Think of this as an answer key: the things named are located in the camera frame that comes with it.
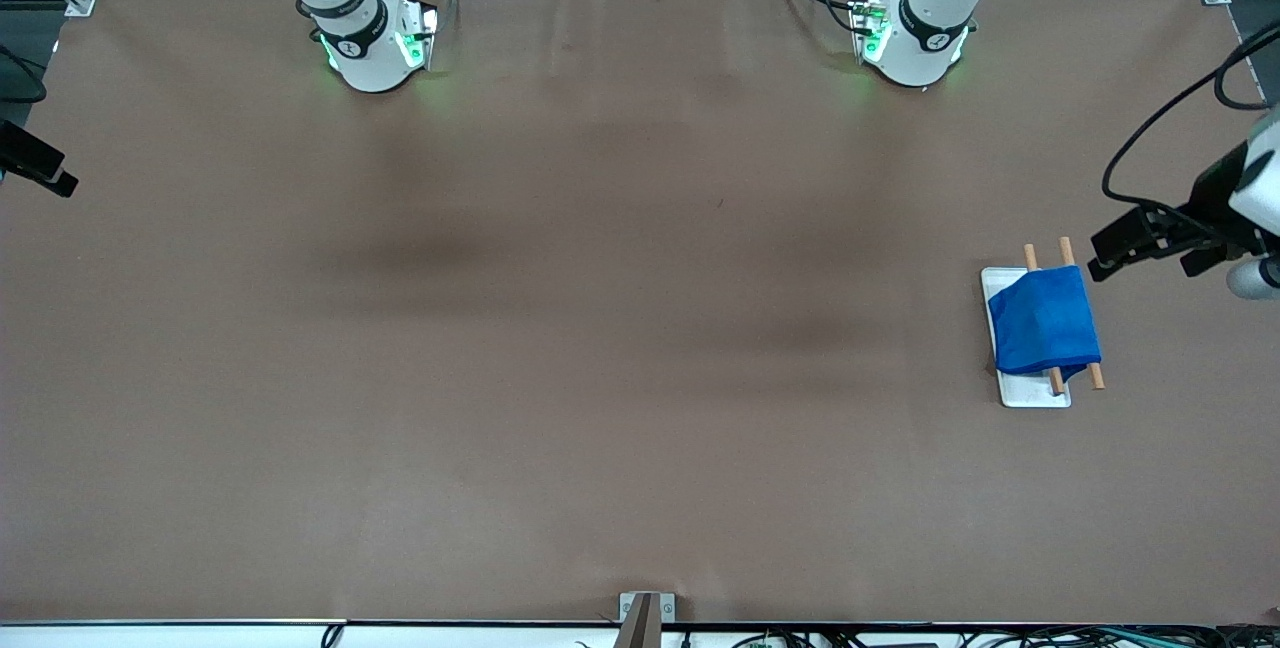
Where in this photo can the white towel rack wooden rods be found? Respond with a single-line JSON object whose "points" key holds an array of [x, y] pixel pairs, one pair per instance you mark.
{"points": [[1030, 393]]}

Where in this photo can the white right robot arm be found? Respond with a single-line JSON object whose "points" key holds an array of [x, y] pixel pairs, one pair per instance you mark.
{"points": [[375, 58]]}

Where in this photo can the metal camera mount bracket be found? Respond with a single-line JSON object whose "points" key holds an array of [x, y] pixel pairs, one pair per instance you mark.
{"points": [[645, 613]]}

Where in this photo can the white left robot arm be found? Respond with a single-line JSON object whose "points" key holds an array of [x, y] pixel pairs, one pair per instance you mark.
{"points": [[920, 53]]}

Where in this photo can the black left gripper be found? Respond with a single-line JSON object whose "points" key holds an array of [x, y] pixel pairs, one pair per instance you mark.
{"points": [[1209, 199]]}

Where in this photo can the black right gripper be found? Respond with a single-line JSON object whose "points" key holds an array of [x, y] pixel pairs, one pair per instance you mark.
{"points": [[30, 159]]}

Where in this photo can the blue microfibre towel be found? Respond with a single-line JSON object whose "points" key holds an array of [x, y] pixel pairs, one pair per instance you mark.
{"points": [[1045, 323]]}

